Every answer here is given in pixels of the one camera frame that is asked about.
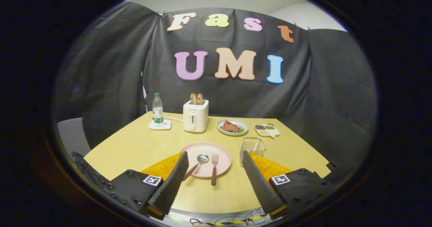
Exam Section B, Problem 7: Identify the brown steak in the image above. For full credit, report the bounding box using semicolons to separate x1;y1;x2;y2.
220;121;244;133

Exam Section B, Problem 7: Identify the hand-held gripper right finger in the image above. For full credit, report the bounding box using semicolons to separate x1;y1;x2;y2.
242;150;336;221

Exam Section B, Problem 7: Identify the wooden handled metal spoon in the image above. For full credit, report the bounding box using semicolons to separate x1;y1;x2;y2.
182;154;210;182

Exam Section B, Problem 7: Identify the pale green plate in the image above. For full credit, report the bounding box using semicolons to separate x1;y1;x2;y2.
216;119;249;136

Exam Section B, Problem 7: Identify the pink round plate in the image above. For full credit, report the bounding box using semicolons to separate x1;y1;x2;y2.
179;142;232;178

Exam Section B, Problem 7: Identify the white toaster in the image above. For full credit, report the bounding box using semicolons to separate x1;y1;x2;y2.
183;99;209;133

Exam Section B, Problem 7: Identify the clear wire cutlery basket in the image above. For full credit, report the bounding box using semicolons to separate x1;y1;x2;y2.
240;137;266;167

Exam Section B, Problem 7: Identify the wooden handled metal fork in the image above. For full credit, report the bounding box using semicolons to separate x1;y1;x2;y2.
211;154;219;186

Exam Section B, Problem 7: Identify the clear plastic water bottle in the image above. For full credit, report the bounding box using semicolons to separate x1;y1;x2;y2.
152;93;164;124

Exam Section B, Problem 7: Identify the black backdrop cloth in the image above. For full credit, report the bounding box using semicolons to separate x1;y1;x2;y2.
52;1;377;175

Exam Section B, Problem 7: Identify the white square coaster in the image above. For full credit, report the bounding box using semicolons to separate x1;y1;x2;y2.
149;119;171;130

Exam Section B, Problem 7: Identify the grey mesh chair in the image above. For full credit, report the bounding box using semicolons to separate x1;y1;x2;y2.
57;118;91;160

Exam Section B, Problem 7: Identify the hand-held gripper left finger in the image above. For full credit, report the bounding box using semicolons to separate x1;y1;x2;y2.
101;151;189;221

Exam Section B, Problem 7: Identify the white divided condiment tray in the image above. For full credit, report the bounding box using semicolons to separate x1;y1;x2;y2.
254;124;280;138

